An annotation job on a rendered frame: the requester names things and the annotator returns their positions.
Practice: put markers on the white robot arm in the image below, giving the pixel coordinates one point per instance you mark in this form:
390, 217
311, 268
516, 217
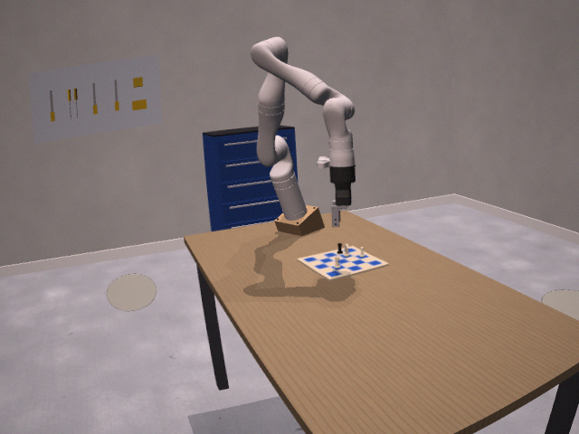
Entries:
273, 150

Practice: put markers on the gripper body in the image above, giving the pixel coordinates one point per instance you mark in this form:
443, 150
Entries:
342, 173

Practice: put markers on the blue and cream chessboard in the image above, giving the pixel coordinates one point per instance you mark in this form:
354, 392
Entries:
323, 263

